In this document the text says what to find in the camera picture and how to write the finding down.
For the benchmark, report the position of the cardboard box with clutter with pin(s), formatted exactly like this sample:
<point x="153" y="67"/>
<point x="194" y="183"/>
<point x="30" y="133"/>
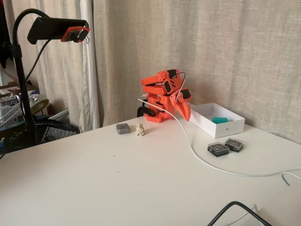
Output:
<point x="9" y="91"/>

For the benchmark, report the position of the black camera holder head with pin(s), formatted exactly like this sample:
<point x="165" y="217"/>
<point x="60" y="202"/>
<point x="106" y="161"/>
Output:
<point x="47" y="28"/>

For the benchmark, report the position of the small black plastic case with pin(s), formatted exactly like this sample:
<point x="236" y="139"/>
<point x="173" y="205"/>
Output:
<point x="235" y="144"/>
<point x="217" y="148"/>

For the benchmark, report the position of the green cube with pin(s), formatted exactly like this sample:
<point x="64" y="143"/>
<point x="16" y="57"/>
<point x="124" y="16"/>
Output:
<point x="219" y="120"/>

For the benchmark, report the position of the dark hanging clothes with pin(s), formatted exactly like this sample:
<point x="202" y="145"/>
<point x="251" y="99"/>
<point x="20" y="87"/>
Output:
<point x="3" y="35"/>

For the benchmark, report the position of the camera on gooseneck stand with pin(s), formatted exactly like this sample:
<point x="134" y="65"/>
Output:
<point x="65" y="70"/>

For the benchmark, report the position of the black floor fan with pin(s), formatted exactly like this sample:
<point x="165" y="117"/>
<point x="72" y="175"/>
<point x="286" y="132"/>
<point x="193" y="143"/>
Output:
<point x="44" y="135"/>

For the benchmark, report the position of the grey metal tin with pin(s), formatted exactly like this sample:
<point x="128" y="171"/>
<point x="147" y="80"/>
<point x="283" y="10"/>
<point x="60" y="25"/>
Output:
<point x="123" y="129"/>

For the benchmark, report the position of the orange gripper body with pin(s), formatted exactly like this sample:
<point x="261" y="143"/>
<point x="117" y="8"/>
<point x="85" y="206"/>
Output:
<point x="180" y="100"/>

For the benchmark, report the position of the small white bear figurine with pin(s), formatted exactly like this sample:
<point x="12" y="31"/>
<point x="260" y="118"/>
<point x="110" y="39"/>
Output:
<point x="140" y="130"/>

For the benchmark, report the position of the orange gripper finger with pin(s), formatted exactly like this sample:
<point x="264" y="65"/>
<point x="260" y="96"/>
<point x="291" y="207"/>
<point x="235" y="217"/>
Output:
<point x="189" y="109"/>
<point x="183" y="110"/>

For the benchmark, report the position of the orange camera module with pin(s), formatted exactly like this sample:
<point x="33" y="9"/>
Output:
<point x="70" y="35"/>

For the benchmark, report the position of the black gooseneck stand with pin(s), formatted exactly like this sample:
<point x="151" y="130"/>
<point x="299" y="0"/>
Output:
<point x="23" y="94"/>

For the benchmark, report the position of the beige linen curtain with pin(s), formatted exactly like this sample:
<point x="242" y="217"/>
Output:
<point x="258" y="47"/>

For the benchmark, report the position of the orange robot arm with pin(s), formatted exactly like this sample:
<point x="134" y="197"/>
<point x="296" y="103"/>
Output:
<point x="152" y="81"/>

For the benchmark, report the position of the white cardboard bin box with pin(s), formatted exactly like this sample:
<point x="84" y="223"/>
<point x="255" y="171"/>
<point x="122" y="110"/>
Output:
<point x="225" y="129"/>

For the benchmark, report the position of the black table clamp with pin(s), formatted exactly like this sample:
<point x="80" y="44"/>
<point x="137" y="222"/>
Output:
<point x="143" y="109"/>

